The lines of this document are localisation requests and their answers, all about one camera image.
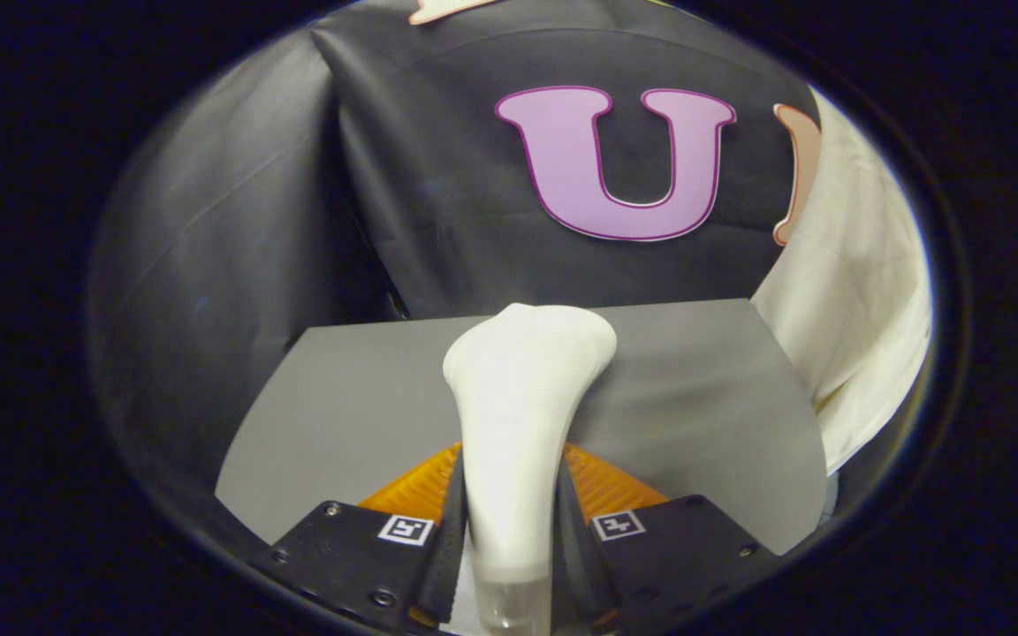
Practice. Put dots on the black backdrop cloth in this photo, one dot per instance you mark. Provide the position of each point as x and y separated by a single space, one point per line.
438 194

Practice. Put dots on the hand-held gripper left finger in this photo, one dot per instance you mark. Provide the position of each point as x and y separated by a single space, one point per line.
341 556

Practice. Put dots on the grey cabinet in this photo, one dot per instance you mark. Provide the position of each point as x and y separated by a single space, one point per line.
703 397

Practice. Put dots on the cream button shirt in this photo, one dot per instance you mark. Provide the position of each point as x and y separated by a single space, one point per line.
854 291

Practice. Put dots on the white garment steamer head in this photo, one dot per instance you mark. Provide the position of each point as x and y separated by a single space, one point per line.
518 415

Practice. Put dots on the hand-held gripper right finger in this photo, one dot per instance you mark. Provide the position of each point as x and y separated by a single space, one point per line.
677 556

